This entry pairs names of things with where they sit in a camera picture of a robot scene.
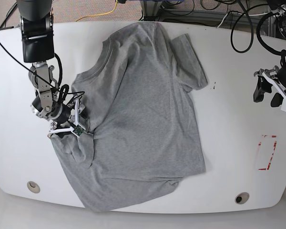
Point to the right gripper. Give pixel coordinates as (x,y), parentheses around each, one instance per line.
(62,116)

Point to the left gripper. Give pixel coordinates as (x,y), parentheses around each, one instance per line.
(265,80)

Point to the grey t-shirt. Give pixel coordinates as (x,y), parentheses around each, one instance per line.
(141,135)

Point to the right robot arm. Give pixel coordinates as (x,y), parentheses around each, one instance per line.
(45,74)

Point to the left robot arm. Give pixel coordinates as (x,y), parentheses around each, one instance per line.
(278,11)

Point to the red tape rectangle marking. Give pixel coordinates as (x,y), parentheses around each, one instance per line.
(265,152)

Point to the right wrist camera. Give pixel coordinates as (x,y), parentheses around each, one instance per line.
(77,130)

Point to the aluminium frame rail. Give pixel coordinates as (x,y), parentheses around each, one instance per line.
(214,13)

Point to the left table cable grommet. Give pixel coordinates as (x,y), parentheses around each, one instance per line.
(33,187)

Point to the table cable grommet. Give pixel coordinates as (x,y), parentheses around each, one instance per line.
(242,198)
(33,187)

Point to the right table cable grommet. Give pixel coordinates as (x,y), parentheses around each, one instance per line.
(242,198)

